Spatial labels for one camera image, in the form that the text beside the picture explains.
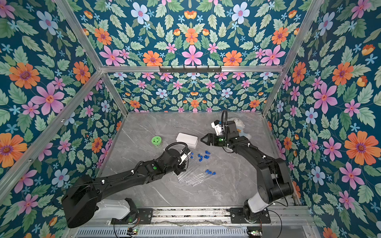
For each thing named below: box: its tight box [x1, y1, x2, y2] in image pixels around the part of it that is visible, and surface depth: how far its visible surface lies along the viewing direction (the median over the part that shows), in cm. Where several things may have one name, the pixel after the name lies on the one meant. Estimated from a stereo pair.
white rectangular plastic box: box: [176, 132, 199, 149], surface depth 101 cm
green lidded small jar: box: [150, 135, 163, 149], surface depth 100 cm
